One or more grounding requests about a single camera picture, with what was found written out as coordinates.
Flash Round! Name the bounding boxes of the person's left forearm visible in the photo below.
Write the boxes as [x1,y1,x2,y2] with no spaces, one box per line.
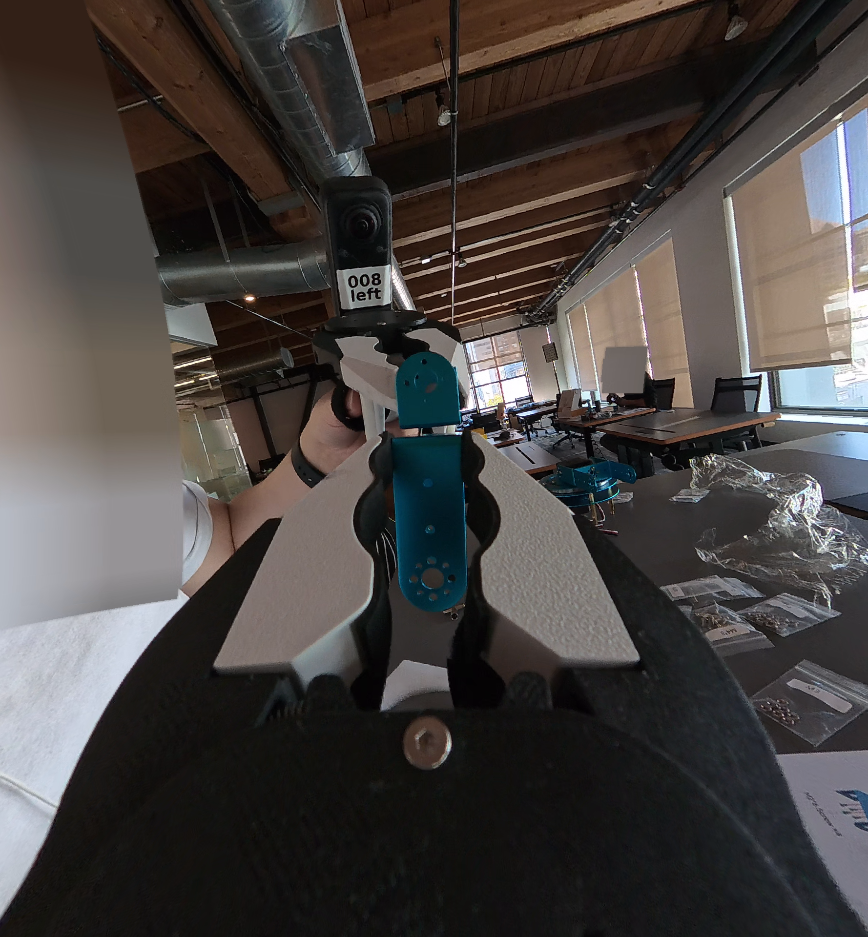
[227,447,310,556]

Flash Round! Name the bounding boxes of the person in white shirt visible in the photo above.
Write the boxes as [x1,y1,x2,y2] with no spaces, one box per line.
[0,479,215,937]

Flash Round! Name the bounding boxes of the person's left hand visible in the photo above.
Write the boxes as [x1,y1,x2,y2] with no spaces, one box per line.
[302,390,375,482]

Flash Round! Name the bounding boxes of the blue short U bracket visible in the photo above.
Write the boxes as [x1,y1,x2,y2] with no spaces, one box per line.
[396,350,460,433]

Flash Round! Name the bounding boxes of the large silver air duct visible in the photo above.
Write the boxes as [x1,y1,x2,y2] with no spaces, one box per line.
[203,0,424,316]

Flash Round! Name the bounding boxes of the black ceiling pipes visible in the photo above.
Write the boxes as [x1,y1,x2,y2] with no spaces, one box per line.
[533,0,868,316]

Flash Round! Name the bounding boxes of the blue robot turntable base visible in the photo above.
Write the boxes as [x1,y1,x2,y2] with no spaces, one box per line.
[540,458,638,511]

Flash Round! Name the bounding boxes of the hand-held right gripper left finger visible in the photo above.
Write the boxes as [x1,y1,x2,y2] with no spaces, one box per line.
[213,430,398,693]

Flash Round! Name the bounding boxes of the wooden-top office desk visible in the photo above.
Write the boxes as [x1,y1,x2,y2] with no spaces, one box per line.
[599,407,783,469]

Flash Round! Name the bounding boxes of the black wristband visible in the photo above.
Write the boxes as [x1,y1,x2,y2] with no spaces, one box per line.
[288,441,330,489]

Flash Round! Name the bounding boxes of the horizontal silver air duct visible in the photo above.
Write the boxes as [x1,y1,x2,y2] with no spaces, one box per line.
[157,240,336,308]

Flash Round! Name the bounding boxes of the black light stand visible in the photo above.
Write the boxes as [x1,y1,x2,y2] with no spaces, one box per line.
[541,338,563,440]

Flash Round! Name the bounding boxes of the zip bag of small nuts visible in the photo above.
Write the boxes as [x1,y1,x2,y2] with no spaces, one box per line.
[738,591,841,638]

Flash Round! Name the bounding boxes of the blue long U bracket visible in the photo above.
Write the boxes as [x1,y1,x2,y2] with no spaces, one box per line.
[392,438,469,617]

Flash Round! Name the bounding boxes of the clear zip bag white label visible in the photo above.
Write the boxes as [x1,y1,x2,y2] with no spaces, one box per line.
[660,575,766,604]

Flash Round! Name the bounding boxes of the assembly instruction booklet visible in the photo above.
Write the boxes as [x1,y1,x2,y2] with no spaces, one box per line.
[777,747,868,937]

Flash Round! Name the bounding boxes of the zip bag of silver screws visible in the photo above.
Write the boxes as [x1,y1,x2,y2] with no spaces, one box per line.
[679,602,775,656]

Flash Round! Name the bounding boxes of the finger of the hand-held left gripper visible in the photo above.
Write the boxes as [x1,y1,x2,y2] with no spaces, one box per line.
[403,328,469,405]
[335,337,407,407]

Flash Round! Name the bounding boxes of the crumpled clear plastic wrap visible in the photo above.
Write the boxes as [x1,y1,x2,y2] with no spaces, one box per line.
[690,452,868,609]

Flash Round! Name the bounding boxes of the dark grey desk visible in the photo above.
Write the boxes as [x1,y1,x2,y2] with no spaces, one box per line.
[537,430,868,755]

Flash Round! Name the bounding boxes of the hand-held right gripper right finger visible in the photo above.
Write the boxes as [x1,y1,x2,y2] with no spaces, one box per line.
[445,430,641,696]

